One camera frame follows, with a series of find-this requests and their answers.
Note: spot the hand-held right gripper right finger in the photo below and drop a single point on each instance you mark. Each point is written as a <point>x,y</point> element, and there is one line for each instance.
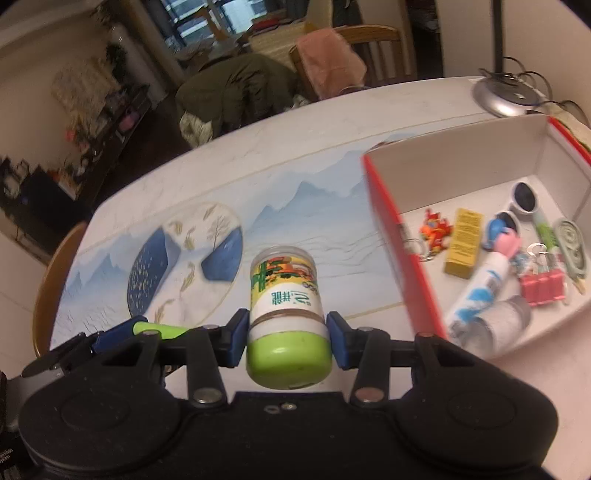
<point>337,341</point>

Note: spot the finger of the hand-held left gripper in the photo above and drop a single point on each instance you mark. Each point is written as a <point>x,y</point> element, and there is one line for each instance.
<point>115,334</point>

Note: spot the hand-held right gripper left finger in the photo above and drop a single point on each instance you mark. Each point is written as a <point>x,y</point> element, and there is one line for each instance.
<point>239,337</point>

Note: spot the red cardboard box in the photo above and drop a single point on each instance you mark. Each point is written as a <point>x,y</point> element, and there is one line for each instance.
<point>406,258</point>

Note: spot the blue white tube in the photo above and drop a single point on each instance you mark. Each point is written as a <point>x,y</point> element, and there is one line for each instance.
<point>482,286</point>

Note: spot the small yellow box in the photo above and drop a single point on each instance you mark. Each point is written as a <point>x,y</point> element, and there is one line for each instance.
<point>464,244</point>

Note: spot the clear jar silver lid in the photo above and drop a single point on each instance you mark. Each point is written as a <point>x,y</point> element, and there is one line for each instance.
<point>503,323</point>

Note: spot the pink pig toy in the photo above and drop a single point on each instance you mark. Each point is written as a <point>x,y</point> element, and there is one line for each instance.
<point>508,243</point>

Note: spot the pink binder clip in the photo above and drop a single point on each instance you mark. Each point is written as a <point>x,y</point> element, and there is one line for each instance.
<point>542,284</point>

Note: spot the green white glue stick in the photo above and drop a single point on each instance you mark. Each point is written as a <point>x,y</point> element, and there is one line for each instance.
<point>545,233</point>

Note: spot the white sunglasses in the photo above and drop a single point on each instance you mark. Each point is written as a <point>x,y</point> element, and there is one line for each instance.
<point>524,196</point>

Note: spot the pale green correction tape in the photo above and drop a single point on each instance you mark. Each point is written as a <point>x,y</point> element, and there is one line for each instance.
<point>571,244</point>

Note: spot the wooden chair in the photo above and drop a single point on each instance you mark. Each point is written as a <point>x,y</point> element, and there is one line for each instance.
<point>55,277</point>
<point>392,46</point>

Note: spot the dark tv cabinet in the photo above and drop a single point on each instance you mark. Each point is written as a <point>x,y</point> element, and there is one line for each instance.
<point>55,184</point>

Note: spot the pink bag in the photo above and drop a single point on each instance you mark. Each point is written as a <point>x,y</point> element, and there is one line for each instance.
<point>127,123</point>

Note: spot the floral quilted garment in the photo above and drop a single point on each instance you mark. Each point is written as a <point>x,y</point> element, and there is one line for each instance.
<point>196,129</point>

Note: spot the dark green jacket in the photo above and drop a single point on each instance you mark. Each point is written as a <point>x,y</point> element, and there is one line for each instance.
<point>231,92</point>

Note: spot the cream lace cloth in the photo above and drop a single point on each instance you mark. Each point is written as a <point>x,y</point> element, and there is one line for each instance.
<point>83,87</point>

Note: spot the potted plant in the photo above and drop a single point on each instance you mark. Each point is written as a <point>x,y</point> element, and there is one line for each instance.
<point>115,55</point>

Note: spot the pink cloth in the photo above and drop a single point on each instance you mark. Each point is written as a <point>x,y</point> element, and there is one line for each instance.
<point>328,60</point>

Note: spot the white desk lamp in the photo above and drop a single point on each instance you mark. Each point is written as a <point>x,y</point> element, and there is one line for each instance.
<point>503,99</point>

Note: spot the beige sofa cover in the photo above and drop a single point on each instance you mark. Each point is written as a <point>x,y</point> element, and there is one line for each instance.
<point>277,41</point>

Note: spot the glass balcony door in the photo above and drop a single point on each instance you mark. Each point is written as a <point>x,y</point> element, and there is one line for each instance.
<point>194,23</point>

